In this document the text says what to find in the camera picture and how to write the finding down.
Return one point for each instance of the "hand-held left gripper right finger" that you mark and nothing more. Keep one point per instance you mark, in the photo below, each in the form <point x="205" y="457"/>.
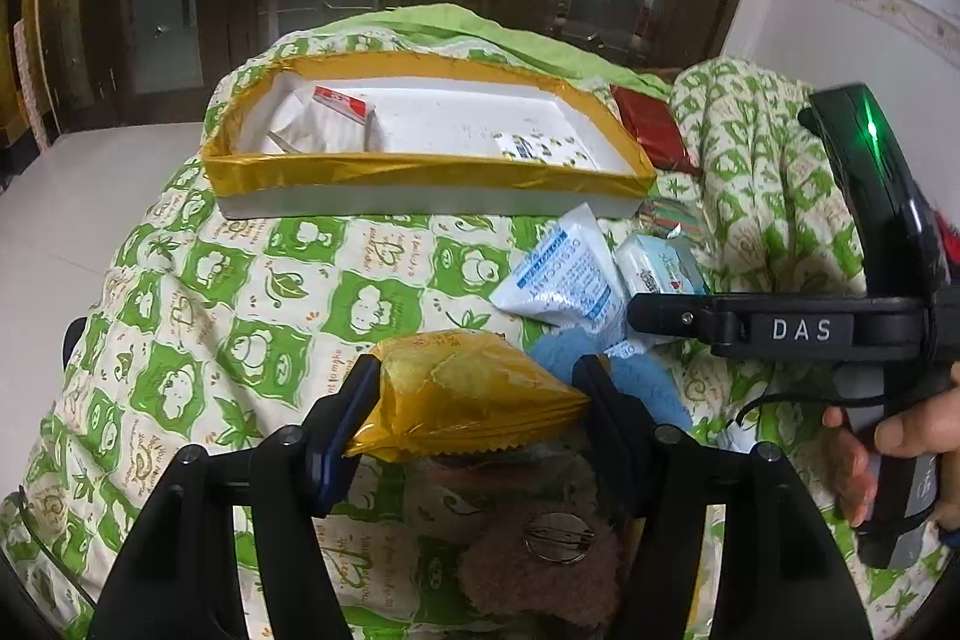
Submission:
<point x="600" y="415"/>

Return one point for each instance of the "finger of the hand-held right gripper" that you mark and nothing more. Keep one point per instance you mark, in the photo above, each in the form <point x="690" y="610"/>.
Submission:
<point x="667" y="314"/>

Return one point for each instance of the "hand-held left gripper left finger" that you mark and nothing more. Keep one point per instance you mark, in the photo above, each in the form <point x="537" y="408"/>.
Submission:
<point x="351" y="437"/>

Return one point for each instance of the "light blue tissue packet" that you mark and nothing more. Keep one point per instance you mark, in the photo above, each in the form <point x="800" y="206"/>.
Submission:
<point x="660" y="261"/>

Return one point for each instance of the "yellow snack packet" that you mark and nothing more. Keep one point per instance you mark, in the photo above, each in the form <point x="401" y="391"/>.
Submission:
<point x="465" y="396"/>

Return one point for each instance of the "white foam box yellow tape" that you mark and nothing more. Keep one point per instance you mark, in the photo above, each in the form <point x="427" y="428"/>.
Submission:
<point x="420" y="171"/>

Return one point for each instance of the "person's right hand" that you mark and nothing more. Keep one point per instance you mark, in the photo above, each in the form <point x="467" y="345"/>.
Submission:
<point x="919" y="422"/>

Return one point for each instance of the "blue plush toy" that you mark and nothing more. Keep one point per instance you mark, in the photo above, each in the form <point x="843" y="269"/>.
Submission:
<point x="645" y="385"/>

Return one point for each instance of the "striped candy wrapper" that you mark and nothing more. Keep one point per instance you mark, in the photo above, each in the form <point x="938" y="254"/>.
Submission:
<point x="675" y="218"/>

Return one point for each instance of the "white and blue packet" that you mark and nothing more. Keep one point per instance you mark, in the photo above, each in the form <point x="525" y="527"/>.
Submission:
<point x="562" y="280"/>

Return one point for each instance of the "round metal pin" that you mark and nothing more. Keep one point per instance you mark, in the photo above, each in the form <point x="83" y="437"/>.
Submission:
<point x="559" y="536"/>

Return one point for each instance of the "green printed blanket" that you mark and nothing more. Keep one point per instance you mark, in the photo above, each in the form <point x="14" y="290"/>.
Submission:
<point x="225" y="325"/>

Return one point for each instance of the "brown plush toy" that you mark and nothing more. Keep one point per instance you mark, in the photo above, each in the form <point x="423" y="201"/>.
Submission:
<point x="525" y="587"/>

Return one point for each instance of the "red foil packet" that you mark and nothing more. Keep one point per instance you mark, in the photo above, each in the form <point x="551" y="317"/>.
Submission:
<point x="654" y="124"/>

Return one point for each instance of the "white printed tissue packet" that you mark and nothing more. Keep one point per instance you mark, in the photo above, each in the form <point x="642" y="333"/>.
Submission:
<point x="547" y="149"/>

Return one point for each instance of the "red and white small packet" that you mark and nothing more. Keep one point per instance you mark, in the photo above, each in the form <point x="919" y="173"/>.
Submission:
<point x="345" y="102"/>

